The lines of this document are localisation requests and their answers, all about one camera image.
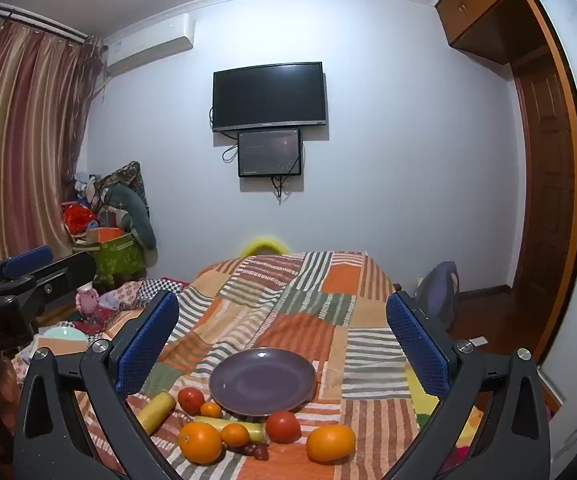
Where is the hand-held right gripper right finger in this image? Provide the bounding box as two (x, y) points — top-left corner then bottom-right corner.
(383, 291), (552, 480)

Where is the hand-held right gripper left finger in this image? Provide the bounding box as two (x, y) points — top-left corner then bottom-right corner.
(12, 290), (182, 480)

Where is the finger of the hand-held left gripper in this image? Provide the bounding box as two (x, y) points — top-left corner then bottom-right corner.
(0, 246), (53, 290)
(16, 252), (96, 313)

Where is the thick yellow sugarcane piece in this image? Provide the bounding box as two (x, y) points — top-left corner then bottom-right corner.
(136, 391), (176, 436)

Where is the red tomato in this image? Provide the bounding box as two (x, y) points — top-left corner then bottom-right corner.
(177, 387), (206, 415)
(266, 410), (302, 444)

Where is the large orange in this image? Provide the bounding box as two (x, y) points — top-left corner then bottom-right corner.
(306, 424), (357, 462)
(178, 422), (224, 465)

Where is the purple plate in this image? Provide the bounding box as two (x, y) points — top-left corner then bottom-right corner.
(209, 348), (317, 418)

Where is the thin yellow sugarcane piece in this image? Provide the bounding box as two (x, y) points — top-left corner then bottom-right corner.
(194, 415), (265, 443)

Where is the pink toy pig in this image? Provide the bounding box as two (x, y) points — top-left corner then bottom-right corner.
(76, 282), (102, 322)

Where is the orange box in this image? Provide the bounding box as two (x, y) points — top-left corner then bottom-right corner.
(86, 228), (125, 244)

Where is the green patterned box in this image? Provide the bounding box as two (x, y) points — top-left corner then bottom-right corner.
(91, 234), (139, 281)

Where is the red plastic bag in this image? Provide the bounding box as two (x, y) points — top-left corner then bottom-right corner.
(63, 204), (98, 235)

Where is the purple bag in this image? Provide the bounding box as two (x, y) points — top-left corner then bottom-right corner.
(416, 261), (460, 333)

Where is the checkered cloth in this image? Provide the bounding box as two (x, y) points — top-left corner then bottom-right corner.
(141, 277), (189, 295)

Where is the grey stuffed cushion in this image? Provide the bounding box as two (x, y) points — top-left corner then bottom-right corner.
(103, 182), (158, 251)

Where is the striped red curtain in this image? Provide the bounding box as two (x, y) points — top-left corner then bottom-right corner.
(0, 10), (104, 281)

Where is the patterned dark cloth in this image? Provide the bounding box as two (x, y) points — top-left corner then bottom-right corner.
(99, 161), (145, 201)

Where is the striped patchwork blanket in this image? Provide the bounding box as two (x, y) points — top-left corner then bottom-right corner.
(13, 250), (484, 480)

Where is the yellow round object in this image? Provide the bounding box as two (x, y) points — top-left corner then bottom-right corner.
(238, 237), (285, 257)

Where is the brown wooden door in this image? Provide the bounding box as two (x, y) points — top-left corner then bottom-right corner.
(511, 50), (577, 301)

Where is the white air conditioner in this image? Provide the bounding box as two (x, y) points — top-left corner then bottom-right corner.
(104, 14), (195, 78)

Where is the wooden overhead cabinet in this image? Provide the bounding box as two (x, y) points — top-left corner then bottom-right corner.
(435, 0), (539, 66)

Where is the black monitor cable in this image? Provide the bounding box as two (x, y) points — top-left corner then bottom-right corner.
(272, 176), (292, 205)

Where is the small black wall monitor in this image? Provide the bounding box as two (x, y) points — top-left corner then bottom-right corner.
(237, 129), (303, 178)

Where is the curtain rail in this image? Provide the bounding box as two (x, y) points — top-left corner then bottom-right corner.
(0, 2), (89, 42)

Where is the black wall television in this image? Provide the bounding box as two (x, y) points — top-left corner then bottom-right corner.
(212, 62), (327, 133)

